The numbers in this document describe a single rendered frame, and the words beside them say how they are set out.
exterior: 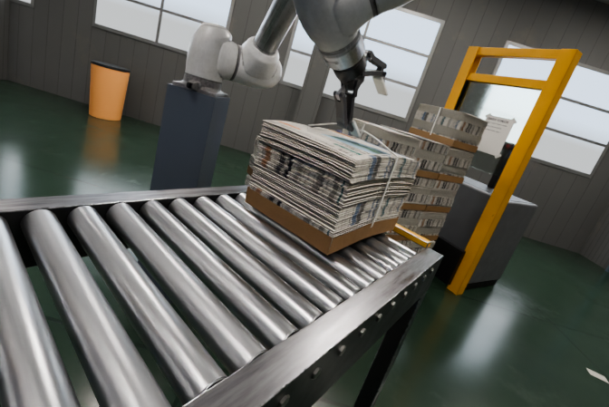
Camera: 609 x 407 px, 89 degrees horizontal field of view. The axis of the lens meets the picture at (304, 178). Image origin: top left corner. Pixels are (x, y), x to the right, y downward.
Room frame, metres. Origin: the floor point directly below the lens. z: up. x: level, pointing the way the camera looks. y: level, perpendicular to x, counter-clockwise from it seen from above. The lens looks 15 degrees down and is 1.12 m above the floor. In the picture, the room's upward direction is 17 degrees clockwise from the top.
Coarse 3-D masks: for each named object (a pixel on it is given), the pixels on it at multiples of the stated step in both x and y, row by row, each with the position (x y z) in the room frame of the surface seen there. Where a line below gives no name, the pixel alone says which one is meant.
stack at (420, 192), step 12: (252, 156) 1.66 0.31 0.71; (252, 168) 1.64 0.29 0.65; (420, 180) 1.95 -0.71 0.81; (432, 180) 2.02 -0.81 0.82; (420, 192) 1.98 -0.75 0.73; (420, 204) 2.00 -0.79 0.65; (408, 216) 1.96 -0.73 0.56; (420, 216) 2.03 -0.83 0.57; (408, 228) 1.98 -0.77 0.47; (396, 240) 1.96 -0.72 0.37; (408, 240) 2.03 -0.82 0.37
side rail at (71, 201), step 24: (120, 192) 0.62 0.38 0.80; (144, 192) 0.66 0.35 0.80; (168, 192) 0.69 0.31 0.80; (192, 192) 0.74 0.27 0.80; (216, 192) 0.78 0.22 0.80; (240, 192) 0.84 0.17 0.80; (24, 240) 0.46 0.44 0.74; (72, 240) 0.52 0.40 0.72; (120, 240) 0.59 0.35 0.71; (24, 264) 0.46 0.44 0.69
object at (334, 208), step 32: (288, 128) 0.72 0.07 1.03; (256, 160) 0.77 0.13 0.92; (288, 160) 0.71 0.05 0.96; (320, 160) 0.65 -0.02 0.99; (352, 160) 0.60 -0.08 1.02; (384, 160) 0.70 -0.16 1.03; (288, 192) 0.70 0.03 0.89; (320, 192) 0.64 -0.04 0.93; (352, 192) 0.62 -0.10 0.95; (320, 224) 0.63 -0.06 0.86; (352, 224) 0.67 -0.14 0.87
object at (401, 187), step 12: (336, 132) 0.95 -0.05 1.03; (372, 144) 0.93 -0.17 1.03; (408, 168) 0.83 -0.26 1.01; (396, 180) 0.80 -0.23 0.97; (408, 180) 0.87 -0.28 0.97; (396, 192) 0.83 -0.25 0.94; (408, 192) 0.90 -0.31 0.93; (384, 204) 0.79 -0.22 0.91; (396, 204) 0.86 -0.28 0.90; (384, 216) 0.82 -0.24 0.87; (396, 216) 0.89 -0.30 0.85
